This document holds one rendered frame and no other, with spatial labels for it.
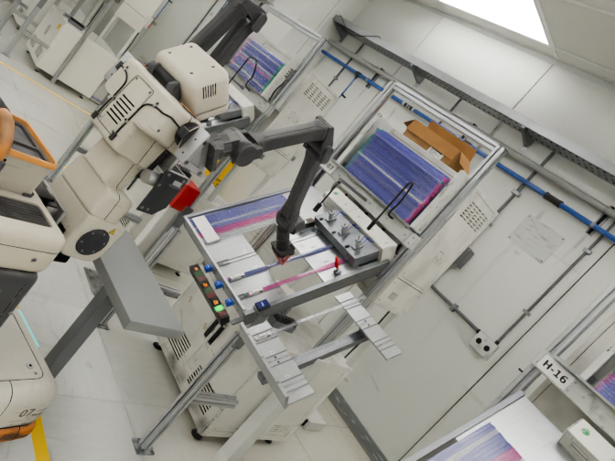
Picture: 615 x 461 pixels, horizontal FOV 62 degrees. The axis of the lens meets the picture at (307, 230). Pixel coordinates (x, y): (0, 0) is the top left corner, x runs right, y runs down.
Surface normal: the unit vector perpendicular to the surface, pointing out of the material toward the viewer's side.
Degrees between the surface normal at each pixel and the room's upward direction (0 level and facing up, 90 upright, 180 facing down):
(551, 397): 90
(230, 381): 90
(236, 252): 44
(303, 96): 90
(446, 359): 90
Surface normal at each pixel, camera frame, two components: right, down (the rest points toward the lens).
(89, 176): -0.34, -0.30
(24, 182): 0.60, 0.66
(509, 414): 0.07, -0.78
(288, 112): 0.51, 0.57
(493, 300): -0.57, -0.35
